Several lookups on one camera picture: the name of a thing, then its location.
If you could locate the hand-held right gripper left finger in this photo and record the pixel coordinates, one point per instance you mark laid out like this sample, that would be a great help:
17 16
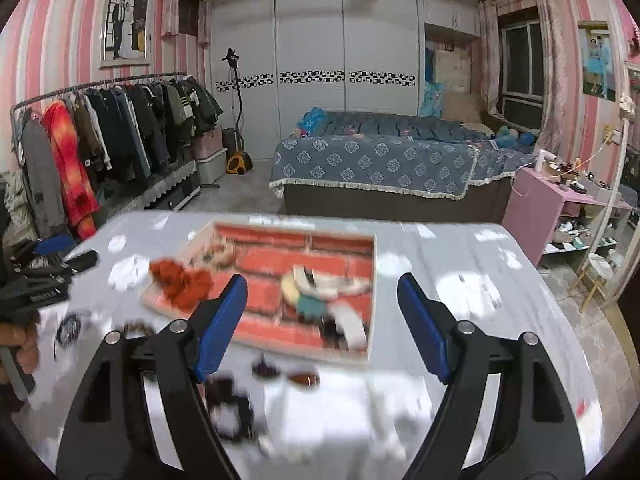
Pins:
225 325

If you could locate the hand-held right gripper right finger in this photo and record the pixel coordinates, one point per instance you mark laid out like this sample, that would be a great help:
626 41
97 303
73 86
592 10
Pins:
425 325

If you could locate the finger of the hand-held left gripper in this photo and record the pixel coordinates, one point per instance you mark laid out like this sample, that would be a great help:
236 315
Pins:
82 260
52 244

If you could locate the brick-patterned tray box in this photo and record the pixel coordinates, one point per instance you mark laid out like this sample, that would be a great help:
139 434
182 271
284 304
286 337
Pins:
270 260

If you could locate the person's left hand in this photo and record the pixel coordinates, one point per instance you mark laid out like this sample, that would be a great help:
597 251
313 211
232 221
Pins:
22 335

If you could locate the orange scrunchie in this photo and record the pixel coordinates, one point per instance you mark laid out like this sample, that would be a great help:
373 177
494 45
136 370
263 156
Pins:
182 282

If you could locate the white ribbed band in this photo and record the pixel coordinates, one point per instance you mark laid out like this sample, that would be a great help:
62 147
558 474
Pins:
352 330

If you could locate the cream round puff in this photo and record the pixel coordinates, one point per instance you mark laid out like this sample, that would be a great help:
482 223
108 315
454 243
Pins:
290 290

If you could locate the black hair accessory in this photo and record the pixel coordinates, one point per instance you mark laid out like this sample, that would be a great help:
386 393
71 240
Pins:
230 405

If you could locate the grey cloud-print tablecloth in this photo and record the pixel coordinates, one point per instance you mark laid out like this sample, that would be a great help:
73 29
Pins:
475 260

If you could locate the teal cloth piece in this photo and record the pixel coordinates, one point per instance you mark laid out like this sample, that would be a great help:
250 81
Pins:
310 306

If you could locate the white fabric headband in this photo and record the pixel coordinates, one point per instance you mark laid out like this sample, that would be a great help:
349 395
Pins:
345 287

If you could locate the brown oval hair clip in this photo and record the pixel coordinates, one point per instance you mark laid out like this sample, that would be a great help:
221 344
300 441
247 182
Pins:
304 380

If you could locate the grey lace-edged cover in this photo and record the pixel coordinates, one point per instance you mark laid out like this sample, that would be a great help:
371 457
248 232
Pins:
160 182

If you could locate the row of hanging clothes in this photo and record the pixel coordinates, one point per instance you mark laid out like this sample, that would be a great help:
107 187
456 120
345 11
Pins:
130 120

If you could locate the pink bedside table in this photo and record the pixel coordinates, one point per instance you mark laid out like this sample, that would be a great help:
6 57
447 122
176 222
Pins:
525 210

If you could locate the white storage box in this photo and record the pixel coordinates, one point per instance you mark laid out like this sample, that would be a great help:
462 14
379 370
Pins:
212 167

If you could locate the garment steamer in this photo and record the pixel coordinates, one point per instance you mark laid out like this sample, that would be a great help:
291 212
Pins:
239 162

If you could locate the metal clothes rack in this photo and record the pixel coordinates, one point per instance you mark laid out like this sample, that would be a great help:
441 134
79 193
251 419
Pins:
100 81

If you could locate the blue floral bedspread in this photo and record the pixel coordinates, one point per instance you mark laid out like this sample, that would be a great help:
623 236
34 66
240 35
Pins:
380 160

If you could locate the pink storage box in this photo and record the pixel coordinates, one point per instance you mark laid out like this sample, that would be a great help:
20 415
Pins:
207 142

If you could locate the white stool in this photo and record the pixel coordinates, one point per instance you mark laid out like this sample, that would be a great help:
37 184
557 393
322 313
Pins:
597 265

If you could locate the folded blue quilt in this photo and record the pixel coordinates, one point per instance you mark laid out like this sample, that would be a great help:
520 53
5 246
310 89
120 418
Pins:
400 125

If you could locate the blue plush toys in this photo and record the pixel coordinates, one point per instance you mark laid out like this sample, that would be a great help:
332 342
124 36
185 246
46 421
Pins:
515 137

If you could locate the blue pillow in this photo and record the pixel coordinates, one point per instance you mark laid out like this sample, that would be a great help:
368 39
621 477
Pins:
312 122

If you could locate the beige cushion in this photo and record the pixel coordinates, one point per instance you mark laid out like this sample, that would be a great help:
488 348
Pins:
462 106

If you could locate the white framed floor mirror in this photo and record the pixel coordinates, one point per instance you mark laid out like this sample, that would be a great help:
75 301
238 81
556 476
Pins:
612 195

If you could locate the blue hanging cloth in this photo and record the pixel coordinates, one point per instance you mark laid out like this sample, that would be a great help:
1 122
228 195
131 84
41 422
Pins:
431 90

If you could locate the small dark window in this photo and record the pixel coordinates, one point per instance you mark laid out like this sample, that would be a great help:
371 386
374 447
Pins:
188 12

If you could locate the pink floral curtain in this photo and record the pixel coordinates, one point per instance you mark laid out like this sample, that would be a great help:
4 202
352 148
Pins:
557 60
487 60

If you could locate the large window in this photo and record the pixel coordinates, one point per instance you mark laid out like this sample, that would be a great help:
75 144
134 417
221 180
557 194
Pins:
520 60

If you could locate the white wardrobe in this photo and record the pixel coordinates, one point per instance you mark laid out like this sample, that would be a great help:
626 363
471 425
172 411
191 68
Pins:
310 35

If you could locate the dark bed frame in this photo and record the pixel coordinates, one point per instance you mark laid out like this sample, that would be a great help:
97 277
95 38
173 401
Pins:
390 207

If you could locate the framed wall poster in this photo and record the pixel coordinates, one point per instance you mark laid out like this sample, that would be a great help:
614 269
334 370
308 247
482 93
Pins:
125 20

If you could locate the unframed wall poster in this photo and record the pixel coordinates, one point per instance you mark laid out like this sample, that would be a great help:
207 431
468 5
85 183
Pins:
596 60

